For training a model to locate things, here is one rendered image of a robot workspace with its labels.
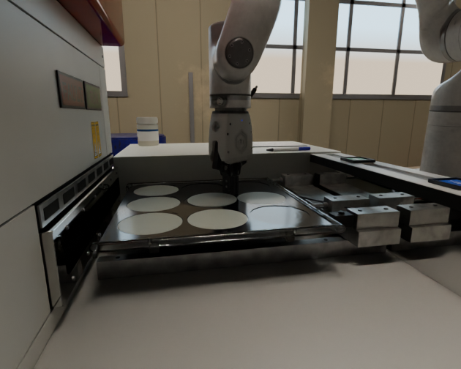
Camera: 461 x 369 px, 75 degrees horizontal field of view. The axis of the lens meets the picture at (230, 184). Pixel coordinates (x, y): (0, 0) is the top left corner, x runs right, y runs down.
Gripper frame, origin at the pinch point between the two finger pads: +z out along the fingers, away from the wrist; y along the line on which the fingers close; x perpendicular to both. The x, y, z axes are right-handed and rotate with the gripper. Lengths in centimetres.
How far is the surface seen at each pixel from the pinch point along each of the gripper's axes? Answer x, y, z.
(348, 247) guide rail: -25.1, 1.7, 8.3
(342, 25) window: 70, 282, -102
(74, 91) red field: 9.6, -26.7, -18.3
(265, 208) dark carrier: -11.5, -4.4, 2.1
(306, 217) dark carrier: -19.4, -4.5, 2.1
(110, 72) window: 225, 116, -53
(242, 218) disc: -11.4, -11.8, 2.0
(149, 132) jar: 44.0, 13.8, -9.0
